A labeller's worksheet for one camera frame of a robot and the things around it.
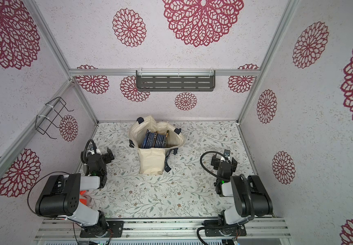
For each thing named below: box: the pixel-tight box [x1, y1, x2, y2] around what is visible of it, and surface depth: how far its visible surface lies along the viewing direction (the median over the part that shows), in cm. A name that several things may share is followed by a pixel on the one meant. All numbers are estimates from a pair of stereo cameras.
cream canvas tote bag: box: [128, 115, 186, 176], surface depth 92 cm
